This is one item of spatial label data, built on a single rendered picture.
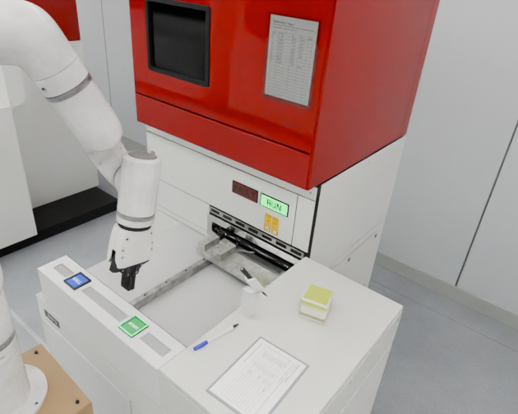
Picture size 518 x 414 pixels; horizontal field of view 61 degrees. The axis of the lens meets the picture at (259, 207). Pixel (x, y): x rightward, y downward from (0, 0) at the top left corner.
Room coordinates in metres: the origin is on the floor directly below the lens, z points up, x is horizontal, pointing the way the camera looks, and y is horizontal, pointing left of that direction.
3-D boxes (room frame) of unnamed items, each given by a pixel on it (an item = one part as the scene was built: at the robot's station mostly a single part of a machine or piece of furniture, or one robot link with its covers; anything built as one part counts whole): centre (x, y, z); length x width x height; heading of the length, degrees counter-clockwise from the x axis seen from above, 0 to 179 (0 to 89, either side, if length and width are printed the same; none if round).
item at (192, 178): (1.44, 0.15, 1.02); 0.82 x 0.03 x 0.40; 53
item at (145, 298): (1.16, 0.26, 0.84); 0.50 x 0.02 x 0.03; 143
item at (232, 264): (1.23, 0.05, 0.87); 0.36 x 0.08 x 0.03; 53
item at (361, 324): (0.83, -0.12, 0.89); 0.62 x 0.35 x 0.14; 143
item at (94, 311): (0.89, 0.40, 0.89); 0.55 x 0.09 x 0.14; 53
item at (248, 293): (0.91, 0.00, 1.03); 0.06 x 0.04 x 0.13; 143
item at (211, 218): (1.32, 0.02, 0.89); 0.44 x 0.02 x 0.10; 53
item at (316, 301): (0.92, -0.18, 1.00); 0.07 x 0.07 x 0.07; 68
